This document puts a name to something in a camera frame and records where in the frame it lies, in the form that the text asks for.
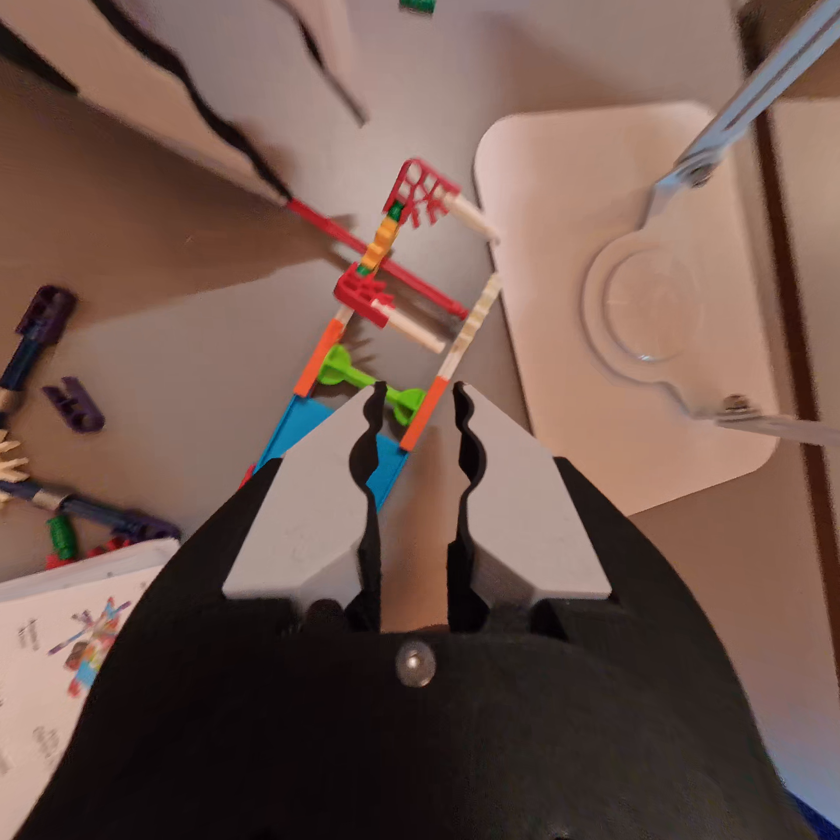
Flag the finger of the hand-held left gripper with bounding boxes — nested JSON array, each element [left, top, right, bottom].
[[274, 0, 368, 129], [0, 0, 294, 206]]

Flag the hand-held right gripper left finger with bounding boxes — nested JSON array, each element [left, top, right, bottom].
[[222, 382, 388, 634]]

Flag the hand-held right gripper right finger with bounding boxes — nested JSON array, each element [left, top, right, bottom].
[[447, 382, 614, 634]]

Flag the colourful toy construction model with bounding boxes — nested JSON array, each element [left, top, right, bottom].
[[239, 157, 505, 513]]

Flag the white toy rod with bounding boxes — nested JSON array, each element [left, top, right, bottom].
[[449, 193, 501, 245], [371, 302, 447, 355]]

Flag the red toy connector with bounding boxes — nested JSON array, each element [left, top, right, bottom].
[[45, 535, 132, 571]]

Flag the purple toy connector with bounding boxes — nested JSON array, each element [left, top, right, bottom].
[[42, 376, 106, 434]]

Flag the blue rod snowflake assembly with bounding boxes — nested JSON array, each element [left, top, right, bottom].
[[0, 285, 181, 546]]

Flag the white metal stand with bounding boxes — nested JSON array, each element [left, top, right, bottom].
[[474, 0, 840, 516]]

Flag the instruction booklet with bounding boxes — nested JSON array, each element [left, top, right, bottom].
[[0, 539, 181, 840]]

